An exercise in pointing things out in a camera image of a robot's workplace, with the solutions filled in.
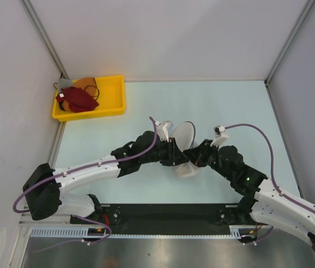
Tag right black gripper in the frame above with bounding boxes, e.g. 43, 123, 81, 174
183, 139, 233, 181

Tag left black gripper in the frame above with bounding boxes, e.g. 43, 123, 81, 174
139, 137, 188, 166

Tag white mesh laundry bag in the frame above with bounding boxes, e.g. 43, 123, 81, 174
171, 121, 199, 178

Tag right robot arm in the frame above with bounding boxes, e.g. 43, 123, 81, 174
183, 140, 315, 252

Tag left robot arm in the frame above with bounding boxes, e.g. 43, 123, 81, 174
22, 131, 195, 223

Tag yellow plastic bin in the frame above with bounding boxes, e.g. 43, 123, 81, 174
52, 75, 126, 122

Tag dark red garment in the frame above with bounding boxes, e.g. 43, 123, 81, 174
55, 87, 99, 113

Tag orange garment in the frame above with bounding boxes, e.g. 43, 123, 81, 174
73, 78, 100, 101

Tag grey garment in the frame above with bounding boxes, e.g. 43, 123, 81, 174
57, 78, 74, 91

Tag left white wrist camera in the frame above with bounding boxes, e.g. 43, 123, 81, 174
155, 121, 173, 141

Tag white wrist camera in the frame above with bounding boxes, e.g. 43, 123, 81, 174
155, 121, 173, 141
211, 126, 229, 147

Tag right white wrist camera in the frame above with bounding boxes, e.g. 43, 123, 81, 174
211, 126, 229, 147

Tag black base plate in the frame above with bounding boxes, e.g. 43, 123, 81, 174
70, 203, 259, 236

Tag white slotted cable duct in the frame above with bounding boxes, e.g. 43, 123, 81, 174
30, 225, 258, 240

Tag right aluminium frame post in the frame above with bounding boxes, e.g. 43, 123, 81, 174
265, 0, 315, 83

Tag aluminium frame post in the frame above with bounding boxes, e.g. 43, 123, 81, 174
19, 0, 69, 79
265, 0, 315, 83

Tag left aluminium frame post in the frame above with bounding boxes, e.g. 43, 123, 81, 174
19, 0, 69, 79

